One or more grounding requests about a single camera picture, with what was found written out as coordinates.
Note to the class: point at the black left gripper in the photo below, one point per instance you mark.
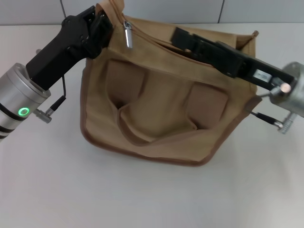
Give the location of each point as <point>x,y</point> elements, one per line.
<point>59,52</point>

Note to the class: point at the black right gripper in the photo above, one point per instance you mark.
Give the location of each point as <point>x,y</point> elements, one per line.
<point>251,66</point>

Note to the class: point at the silver metal zipper pull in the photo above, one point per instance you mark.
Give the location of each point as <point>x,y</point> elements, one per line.
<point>128,38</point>

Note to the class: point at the khaki canvas food bag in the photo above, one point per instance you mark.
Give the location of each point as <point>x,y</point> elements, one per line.
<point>161,107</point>

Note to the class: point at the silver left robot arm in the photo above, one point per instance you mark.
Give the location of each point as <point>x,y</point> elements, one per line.
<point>16,99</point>

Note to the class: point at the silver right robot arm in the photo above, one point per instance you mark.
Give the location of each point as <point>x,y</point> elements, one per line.
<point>294,97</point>

